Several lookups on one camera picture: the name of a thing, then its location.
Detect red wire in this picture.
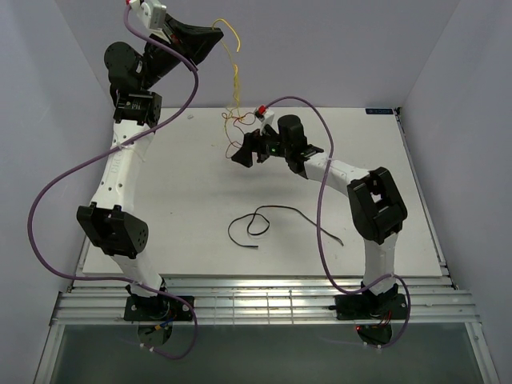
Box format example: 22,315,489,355
222,111,259,161

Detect yellow wire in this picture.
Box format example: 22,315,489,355
211,18,243,139

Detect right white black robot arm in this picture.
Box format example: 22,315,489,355
231,111,407,303

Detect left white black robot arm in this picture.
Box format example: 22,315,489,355
77,15,223,298

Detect right blue corner label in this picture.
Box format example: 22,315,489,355
365,108,394,115

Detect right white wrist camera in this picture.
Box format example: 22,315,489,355
254,105,274,135

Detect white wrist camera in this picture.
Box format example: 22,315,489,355
254,105,274,135
126,0,167,30

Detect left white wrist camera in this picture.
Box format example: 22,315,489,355
126,0,167,30

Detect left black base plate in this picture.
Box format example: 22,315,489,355
123,295,194,322

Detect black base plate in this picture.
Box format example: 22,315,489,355
328,294,409,320
123,295,194,322

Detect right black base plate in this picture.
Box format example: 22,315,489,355
328,294,409,320

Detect aluminium rail frame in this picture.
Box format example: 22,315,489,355
50,107,481,327

